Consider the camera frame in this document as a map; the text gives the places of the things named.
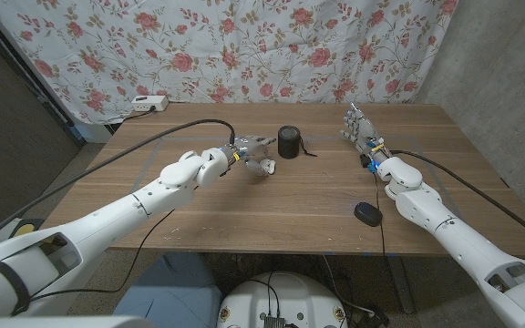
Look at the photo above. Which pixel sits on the yellow and black pedal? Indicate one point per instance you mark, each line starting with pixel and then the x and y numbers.
pixel 25 228

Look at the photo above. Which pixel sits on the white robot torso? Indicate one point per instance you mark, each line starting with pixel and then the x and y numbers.
pixel 290 296

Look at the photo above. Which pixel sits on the white power strip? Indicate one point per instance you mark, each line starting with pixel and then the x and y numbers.
pixel 149 103

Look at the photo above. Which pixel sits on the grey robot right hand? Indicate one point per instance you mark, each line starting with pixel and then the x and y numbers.
pixel 365 132

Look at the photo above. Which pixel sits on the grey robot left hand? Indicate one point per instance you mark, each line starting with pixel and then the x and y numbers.
pixel 251 146

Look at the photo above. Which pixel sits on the black power adapter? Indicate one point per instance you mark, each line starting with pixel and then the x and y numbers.
pixel 374 319

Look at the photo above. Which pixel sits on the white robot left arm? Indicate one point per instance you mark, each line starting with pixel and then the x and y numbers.
pixel 107 223

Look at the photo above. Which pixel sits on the floral backdrop cloth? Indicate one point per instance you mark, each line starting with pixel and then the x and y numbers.
pixel 244 50

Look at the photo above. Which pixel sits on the black cylindrical speaker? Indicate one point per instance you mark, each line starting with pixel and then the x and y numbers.
pixel 288 142

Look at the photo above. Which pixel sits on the white AirPods case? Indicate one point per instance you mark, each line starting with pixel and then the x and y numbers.
pixel 271 167

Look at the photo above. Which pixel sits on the yellow wrist label tag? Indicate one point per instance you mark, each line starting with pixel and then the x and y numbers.
pixel 376 147

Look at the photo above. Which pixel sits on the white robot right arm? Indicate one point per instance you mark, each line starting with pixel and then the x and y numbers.
pixel 454 237

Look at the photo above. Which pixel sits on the grey table leg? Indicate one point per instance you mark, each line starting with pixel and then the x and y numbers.
pixel 399 282

